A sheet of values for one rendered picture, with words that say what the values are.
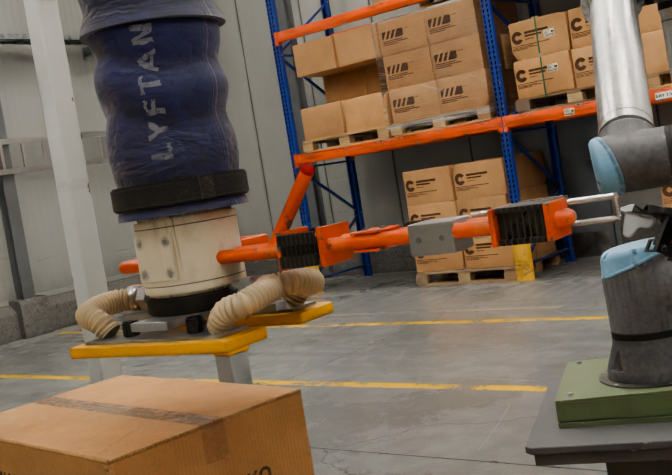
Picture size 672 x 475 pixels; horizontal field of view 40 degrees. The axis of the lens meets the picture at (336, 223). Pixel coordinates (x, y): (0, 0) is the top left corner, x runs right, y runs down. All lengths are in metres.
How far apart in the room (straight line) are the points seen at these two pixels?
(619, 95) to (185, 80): 0.69
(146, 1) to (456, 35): 8.02
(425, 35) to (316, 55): 1.47
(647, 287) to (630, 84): 0.50
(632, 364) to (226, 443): 0.83
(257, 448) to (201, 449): 0.12
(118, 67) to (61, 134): 3.24
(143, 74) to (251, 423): 0.61
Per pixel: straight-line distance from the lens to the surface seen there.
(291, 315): 1.53
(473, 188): 9.46
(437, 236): 1.28
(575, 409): 1.93
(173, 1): 1.50
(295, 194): 1.42
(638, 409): 1.93
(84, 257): 4.73
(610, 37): 1.71
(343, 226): 1.42
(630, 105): 1.54
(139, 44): 1.49
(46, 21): 4.83
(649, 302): 1.94
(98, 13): 1.53
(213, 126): 1.50
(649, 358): 1.96
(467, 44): 9.36
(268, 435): 1.67
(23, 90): 12.06
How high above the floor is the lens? 1.32
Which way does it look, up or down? 3 degrees down
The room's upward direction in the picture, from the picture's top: 9 degrees counter-clockwise
